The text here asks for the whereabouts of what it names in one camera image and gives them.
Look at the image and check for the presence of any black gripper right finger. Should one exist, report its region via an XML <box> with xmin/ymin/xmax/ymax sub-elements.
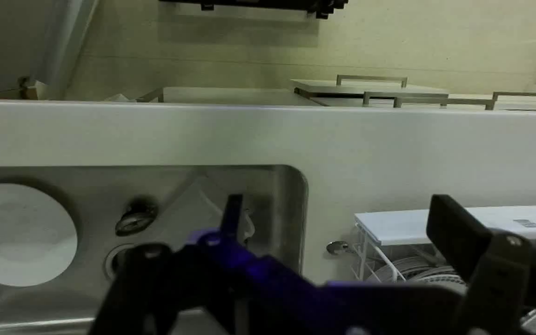
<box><xmin>425</xmin><ymin>193</ymin><xmax>536</xmax><ymax>335</ymax></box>

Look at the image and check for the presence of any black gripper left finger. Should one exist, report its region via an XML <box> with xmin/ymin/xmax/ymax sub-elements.
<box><xmin>87</xmin><ymin>191</ymin><xmax>263</xmax><ymax>335</ymax></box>

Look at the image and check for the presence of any black sink stopper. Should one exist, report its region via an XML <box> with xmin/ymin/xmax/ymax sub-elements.
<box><xmin>115</xmin><ymin>197</ymin><xmax>159</xmax><ymax>238</ymax></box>

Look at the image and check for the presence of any round sink drain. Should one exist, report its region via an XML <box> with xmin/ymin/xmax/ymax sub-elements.
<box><xmin>101</xmin><ymin>242</ymin><xmax>157</xmax><ymax>277</ymax></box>

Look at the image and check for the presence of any stainless steel sink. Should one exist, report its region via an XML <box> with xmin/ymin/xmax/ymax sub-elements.
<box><xmin>0</xmin><ymin>163</ymin><xmax>310</xmax><ymax>335</ymax></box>

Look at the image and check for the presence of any flat white box blue label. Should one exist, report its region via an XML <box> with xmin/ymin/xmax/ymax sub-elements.
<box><xmin>353</xmin><ymin>204</ymin><xmax>536</xmax><ymax>247</ymax></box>

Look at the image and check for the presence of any white round plate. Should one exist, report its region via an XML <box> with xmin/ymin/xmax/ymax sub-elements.
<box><xmin>0</xmin><ymin>180</ymin><xmax>79</xmax><ymax>288</ymax></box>

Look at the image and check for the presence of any white base cabinet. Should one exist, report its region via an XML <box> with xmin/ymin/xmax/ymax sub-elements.
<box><xmin>135</xmin><ymin>74</ymin><xmax>536</xmax><ymax>113</ymax></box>

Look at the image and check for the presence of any white wire dish rack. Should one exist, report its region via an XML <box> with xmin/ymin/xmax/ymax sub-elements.
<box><xmin>351</xmin><ymin>221</ymin><xmax>468</xmax><ymax>288</ymax></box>

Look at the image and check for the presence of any metal drawer handle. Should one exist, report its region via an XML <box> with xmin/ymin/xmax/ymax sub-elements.
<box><xmin>489</xmin><ymin>89</ymin><xmax>536</xmax><ymax>106</ymax></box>
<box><xmin>362</xmin><ymin>89</ymin><xmax>450</xmax><ymax>109</ymax></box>

